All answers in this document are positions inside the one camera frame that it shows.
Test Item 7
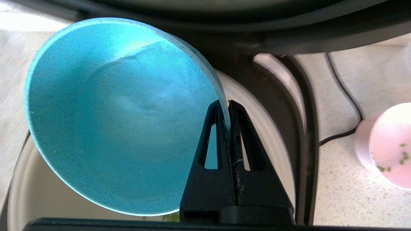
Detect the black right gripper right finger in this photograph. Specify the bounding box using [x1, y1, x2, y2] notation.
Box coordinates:
[229, 100, 295, 225]

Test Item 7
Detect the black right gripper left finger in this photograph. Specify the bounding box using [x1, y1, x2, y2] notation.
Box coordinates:
[179, 100, 239, 223]

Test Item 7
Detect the blue bowl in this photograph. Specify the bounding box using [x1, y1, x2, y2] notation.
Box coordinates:
[25, 18, 232, 216]

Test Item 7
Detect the pink bowl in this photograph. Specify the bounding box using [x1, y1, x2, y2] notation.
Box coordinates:
[354, 103, 411, 190]

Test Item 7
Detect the cream inner pot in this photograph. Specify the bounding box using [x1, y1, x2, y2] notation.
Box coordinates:
[7, 69, 296, 225]

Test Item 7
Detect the black rice cooker body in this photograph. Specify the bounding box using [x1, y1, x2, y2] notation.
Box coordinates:
[173, 29, 320, 226]

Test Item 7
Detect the black power cable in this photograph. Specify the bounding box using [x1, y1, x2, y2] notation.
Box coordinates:
[319, 53, 363, 147]

